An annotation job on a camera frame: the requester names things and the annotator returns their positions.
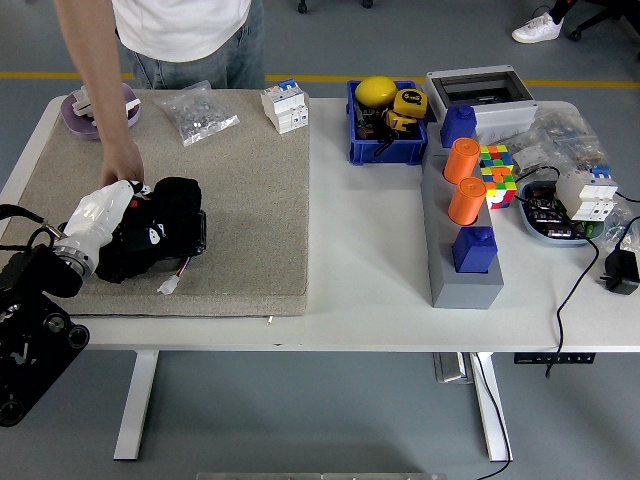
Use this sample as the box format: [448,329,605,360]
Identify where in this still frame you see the dark brown small parts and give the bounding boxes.
[355,104,386,141]

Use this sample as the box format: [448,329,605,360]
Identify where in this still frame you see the black cable under table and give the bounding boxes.
[469,352,512,480]

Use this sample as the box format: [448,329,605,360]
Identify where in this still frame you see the grey electrical enclosure box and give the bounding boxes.
[423,65,540,141]

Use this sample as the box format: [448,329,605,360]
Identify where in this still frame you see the red-blue wire with white plug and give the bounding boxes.
[157,254,194,295]

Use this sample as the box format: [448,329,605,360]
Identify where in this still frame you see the orange cylinder peg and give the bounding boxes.
[447,176,487,226]
[443,137,482,185]

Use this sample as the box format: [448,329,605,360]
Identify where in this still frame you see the person's right hand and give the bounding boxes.
[99,139,146,189]

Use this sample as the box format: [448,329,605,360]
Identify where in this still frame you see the purple oval tray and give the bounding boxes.
[59,82,142,141]

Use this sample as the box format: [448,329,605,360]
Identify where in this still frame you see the white circuit breaker blue switches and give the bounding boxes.
[554,164,620,222]
[259,77,311,135]

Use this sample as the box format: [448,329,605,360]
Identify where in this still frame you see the black office chair base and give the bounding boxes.
[569,0,640,42]
[297,0,375,14]

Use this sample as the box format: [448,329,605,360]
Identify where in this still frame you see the multicoloured puzzle cube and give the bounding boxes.
[477,143,519,210]

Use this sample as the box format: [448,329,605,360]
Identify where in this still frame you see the light blue oval tray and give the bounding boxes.
[516,179,609,247]

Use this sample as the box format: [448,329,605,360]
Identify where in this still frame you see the blue square peg block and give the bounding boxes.
[451,225,500,274]
[439,103,478,149]

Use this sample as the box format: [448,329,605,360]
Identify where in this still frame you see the white table leg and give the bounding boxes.
[112,349,160,461]
[469,351,514,463]

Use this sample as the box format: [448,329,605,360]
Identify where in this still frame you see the yellow black tape measure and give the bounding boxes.
[382,108,421,136]
[392,88,430,121]

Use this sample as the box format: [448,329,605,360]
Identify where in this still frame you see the seated person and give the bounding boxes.
[548,0,587,25]

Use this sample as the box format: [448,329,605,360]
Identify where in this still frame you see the black adapter cord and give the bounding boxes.
[615,215,640,251]

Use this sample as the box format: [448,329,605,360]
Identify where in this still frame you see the clear bag of screws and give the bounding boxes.
[154,79,240,147]

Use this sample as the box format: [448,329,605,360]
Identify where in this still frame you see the black glossy panel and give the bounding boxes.
[149,209,208,262]

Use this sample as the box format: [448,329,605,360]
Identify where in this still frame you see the grey-brown felt mat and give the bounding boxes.
[0,88,311,318]

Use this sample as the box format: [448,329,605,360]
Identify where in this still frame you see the dark circuit boards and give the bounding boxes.
[524,182,587,239]

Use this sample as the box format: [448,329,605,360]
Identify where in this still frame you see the black power cable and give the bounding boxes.
[513,164,601,379]

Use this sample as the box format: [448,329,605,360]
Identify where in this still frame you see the white sneaker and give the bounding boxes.
[511,12,564,44]

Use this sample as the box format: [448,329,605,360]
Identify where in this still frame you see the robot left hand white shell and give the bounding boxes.
[63,180,151,246]

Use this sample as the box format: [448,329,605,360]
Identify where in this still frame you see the clear bag of small parts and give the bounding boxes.
[509,105,609,176]
[592,192,640,254]

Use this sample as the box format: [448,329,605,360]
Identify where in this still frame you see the grey metal box under table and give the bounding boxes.
[432,352,474,385]

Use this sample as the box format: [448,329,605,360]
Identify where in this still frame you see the blue plastic bin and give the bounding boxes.
[345,78,429,167]

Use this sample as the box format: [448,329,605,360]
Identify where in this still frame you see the grey peg base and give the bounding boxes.
[419,134,505,310]

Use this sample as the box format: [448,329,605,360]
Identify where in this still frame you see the black table control panel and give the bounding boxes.
[513,352,596,365]

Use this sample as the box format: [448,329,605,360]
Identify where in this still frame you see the black power adapter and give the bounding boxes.
[598,248,640,296]

